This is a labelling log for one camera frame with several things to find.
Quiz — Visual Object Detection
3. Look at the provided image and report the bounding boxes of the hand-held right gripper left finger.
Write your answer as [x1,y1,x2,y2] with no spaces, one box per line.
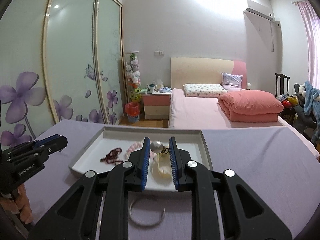
[27,137,151,240]

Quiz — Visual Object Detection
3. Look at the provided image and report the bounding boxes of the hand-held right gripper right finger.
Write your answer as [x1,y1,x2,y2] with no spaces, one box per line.
[169,137,293,240]

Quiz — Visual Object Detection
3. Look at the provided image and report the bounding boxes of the pink and cream nightstand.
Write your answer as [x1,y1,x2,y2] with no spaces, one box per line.
[142,90,172,120]

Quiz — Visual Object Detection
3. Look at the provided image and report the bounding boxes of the yellow and red toy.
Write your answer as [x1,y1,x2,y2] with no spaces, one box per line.
[281,96,300,110]

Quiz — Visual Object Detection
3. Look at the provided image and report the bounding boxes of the shallow grey cardboard tray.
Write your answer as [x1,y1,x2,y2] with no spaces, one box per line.
[68,126,213,191]

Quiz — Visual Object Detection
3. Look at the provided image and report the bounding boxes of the blue plush garment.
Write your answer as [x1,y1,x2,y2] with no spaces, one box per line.
[303,81,320,142]

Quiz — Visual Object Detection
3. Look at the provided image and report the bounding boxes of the folded coral quilt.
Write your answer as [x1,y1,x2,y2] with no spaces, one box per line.
[217,90,285,123]

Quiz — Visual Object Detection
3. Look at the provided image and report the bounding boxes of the pink bead bracelet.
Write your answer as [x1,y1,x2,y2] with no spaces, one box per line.
[126,141,145,156]

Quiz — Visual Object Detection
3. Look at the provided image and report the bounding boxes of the white pearl bracelet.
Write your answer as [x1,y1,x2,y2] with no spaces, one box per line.
[149,154,176,181]

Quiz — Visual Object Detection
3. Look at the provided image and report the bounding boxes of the cream and pink headboard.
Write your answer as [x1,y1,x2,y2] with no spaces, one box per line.
[170,57,248,91]

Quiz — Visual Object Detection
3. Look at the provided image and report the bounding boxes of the white patterned pillow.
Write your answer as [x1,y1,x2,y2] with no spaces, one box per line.
[183,83,228,98]

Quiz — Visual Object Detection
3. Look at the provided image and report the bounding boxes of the person's left hand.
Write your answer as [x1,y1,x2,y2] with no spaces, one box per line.
[0,177,32,230]

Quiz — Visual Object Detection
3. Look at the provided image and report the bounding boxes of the plush toy display tube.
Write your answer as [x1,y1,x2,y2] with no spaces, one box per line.
[125,51,142,103]

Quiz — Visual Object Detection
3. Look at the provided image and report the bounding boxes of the pink curtain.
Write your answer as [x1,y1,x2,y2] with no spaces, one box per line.
[297,1,320,87]

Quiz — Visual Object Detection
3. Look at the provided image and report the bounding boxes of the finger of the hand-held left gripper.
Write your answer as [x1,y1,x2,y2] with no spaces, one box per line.
[4,134,61,156]
[7,136,68,167]

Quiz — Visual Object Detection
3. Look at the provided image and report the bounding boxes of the grey chair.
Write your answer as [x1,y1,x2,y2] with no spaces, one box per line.
[293,83,320,137]

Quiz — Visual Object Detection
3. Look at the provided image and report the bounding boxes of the thin silver bangle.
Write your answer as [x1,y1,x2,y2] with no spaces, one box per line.
[128,199,166,227]

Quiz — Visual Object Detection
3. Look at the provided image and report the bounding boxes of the white air conditioner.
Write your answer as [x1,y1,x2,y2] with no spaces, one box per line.
[246,6,275,21]

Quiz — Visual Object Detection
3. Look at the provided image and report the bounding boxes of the trash bin with red bag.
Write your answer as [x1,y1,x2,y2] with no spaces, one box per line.
[125,102,140,124]

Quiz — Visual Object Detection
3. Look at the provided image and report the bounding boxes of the pearl earring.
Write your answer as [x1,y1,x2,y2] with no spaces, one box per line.
[150,140,171,155]

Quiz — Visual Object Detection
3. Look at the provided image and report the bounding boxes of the bed with pink sheet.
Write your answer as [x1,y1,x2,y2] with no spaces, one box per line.
[168,88,297,129]

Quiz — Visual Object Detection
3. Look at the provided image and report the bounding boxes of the lilac pillow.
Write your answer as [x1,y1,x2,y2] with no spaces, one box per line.
[221,72,243,91]

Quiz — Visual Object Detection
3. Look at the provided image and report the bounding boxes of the flower print sliding wardrobe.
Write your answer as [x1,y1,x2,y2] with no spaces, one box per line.
[0,0,128,154]

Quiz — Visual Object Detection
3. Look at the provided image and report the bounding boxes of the dark wooden chair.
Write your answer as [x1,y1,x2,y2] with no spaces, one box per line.
[275,73,291,98]

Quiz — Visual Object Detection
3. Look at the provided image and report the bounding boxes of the dark red bead bracelet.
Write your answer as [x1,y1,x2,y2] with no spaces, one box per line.
[100,148,123,166]

